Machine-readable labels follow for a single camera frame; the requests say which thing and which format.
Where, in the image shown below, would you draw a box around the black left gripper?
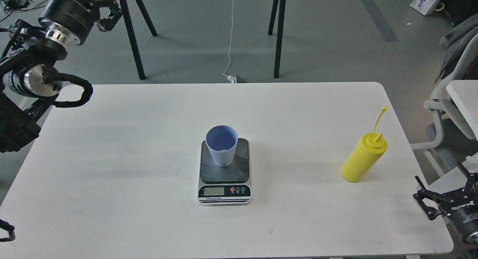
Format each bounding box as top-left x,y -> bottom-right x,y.
38,0 -> 122,45

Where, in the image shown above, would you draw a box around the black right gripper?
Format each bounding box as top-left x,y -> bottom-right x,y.
413,161 -> 478,246

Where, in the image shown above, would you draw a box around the yellow squeeze bottle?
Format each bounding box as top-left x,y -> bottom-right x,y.
340,106 -> 388,183

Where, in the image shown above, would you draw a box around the blue plastic cup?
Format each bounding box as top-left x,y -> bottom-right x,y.
205,125 -> 239,167

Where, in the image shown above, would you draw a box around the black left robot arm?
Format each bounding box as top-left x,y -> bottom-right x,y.
0,0 -> 122,153

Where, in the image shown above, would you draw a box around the digital kitchen scale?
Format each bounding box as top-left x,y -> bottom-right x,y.
198,138 -> 252,206

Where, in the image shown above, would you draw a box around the black trestle rack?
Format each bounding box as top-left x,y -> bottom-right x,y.
98,0 -> 297,80

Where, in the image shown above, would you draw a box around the white office chair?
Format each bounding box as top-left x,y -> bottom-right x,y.
411,14 -> 478,177

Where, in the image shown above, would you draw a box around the white cardboard box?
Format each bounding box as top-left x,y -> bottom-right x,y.
410,0 -> 441,16

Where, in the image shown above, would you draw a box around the black floor cables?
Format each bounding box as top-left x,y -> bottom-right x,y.
0,0 -> 60,13

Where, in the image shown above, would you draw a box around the white hanging cable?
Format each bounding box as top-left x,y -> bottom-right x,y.
223,0 -> 238,84

